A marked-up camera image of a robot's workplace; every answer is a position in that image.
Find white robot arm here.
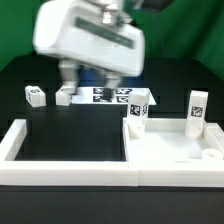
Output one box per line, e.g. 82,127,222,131
33,0,174,100

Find white U-shaped fence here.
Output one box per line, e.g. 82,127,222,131
0,119,224,187

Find white square table top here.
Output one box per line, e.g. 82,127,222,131
123,118,224,164

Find white marker base plate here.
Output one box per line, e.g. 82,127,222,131
72,87,146,105

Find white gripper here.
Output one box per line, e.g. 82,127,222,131
33,0,145,100

